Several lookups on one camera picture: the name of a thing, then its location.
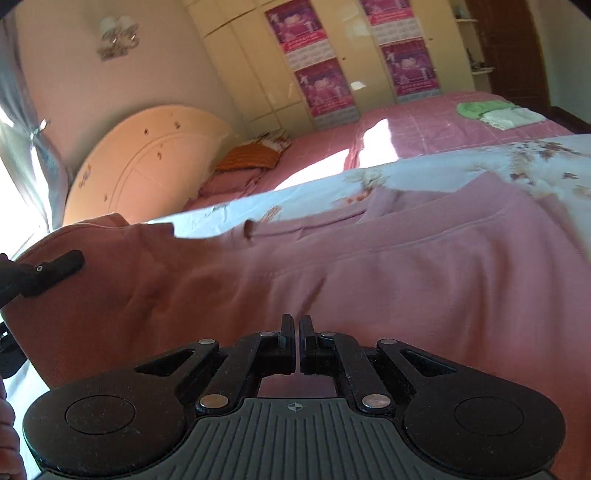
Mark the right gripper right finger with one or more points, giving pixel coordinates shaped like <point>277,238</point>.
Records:
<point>342,358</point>

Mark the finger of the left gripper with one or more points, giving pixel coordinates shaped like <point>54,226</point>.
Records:
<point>20,279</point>

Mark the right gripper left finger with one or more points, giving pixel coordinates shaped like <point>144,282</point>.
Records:
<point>246,364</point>

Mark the pink long-sleeve sweater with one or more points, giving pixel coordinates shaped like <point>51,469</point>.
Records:
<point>323,286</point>

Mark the grey blue curtain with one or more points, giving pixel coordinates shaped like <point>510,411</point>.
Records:
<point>31,160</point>

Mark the cream arched headboard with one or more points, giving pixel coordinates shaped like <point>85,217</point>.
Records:
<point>149,165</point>

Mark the orange striped pillow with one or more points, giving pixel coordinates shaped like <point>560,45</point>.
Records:
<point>263,154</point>

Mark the pink checked bedspread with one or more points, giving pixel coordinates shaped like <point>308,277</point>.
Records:
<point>385,135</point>

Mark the lower left pink poster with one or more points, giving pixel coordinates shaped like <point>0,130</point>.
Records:
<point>327,93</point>

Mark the pink poster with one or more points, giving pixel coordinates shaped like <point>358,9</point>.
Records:
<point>327,93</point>
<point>411,70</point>
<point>300,34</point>
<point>392,20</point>

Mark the cream wardrobe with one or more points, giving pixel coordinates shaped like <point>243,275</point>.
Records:
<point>254,70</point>

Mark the green folded cloth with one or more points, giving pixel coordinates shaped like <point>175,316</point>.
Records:
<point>476,110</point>

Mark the lower right pink poster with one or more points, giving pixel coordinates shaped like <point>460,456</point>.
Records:
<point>411,70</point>

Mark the floral white bed quilt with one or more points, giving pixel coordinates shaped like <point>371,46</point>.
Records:
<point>415,180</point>

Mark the white folded cloth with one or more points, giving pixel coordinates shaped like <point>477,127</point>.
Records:
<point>512,118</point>

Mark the upper left pink poster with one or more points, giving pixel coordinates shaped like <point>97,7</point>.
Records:
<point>300,34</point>

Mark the upper right pink poster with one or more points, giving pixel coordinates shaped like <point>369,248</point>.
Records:
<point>392,20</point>

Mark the dark brown wooden door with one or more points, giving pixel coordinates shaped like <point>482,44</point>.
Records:
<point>510,44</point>

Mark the wall lamp fixture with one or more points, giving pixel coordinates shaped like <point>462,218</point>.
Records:
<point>117,37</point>

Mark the corner wall shelves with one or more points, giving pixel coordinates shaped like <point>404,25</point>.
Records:
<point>468,26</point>

